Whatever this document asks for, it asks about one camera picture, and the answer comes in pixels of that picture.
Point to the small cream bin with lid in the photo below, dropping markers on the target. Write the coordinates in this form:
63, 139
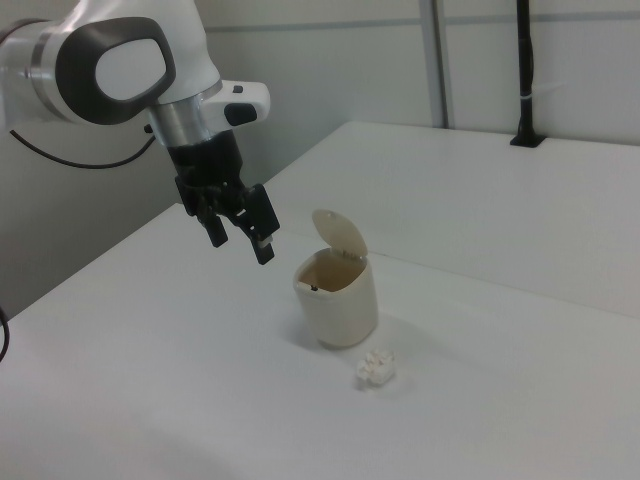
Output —
340, 310

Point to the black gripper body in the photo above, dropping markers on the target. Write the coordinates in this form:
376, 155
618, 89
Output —
207, 162

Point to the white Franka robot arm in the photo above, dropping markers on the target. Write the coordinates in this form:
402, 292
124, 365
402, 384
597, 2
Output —
130, 75

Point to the white paper ball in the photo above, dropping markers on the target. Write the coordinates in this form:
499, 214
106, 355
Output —
376, 367

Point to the black pole with base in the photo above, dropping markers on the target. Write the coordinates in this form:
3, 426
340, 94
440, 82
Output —
526, 70

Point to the grey partition post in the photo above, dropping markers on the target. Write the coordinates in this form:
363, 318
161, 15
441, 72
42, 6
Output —
439, 65

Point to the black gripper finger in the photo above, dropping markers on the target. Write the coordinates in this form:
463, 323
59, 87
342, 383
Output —
216, 232
260, 215

